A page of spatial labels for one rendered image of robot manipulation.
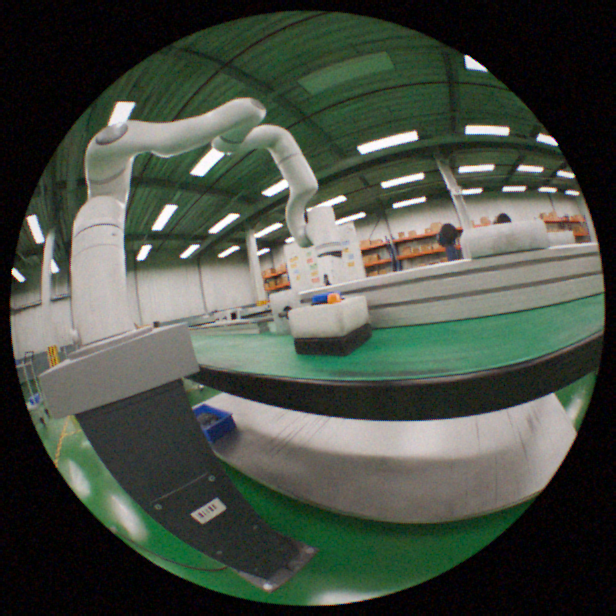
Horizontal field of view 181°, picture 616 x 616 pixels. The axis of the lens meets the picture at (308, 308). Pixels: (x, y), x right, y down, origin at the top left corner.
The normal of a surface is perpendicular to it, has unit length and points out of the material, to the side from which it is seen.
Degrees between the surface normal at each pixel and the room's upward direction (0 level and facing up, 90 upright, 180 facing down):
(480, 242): 90
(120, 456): 90
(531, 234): 90
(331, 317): 90
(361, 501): 0
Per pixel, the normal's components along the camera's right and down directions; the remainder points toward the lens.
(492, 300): -0.62, 0.17
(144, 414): 0.83, -0.14
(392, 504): -0.20, -0.98
